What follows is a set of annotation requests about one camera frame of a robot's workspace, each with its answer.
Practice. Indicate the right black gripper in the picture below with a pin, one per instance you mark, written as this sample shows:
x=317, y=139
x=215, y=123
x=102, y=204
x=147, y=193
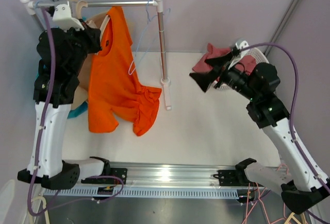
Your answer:
x=204, y=80

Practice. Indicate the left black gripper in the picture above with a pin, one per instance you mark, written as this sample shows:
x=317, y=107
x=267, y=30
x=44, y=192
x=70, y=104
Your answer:
x=92, y=35

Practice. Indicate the orange t shirt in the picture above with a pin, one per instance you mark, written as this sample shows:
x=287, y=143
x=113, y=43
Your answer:
x=112, y=90

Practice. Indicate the beige t shirt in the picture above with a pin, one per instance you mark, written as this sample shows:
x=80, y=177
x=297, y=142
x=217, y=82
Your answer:
x=87, y=85

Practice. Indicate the teal t shirt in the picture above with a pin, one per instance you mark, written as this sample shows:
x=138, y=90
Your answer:
x=79, y=105

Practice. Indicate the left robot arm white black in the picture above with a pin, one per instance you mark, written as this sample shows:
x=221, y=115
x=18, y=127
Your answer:
x=62, y=56

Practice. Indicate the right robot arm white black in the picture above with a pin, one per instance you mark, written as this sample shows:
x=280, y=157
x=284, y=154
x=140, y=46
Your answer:
x=300, y=190

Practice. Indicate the beige hanger bottom left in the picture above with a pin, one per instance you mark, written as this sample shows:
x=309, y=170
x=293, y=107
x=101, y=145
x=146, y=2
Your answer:
x=38, y=203

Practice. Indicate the beige hanger bottom right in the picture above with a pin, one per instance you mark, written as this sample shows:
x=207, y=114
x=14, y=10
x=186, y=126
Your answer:
x=296, y=219

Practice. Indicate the white perforated plastic basket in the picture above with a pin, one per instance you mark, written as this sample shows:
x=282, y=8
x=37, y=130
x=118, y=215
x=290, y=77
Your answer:
x=247, y=63

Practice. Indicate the metal clothes rack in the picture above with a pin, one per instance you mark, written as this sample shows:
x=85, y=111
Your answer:
x=158, y=4

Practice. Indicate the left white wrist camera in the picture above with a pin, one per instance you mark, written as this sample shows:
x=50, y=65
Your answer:
x=63, y=16

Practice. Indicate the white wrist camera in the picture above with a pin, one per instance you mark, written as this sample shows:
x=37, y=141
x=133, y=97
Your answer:
x=63, y=16
x=239, y=53

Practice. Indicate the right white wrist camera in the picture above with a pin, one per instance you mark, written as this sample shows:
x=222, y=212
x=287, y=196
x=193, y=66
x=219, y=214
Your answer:
x=239, y=53

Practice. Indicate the white slotted cable duct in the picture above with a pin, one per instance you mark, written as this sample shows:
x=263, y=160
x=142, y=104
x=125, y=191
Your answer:
x=151, y=192

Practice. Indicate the aluminium mounting rail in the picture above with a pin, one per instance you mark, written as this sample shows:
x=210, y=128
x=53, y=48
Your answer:
x=170, y=175

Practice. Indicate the pink wire hanger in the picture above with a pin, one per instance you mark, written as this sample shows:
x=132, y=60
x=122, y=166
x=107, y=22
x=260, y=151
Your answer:
x=250, y=206

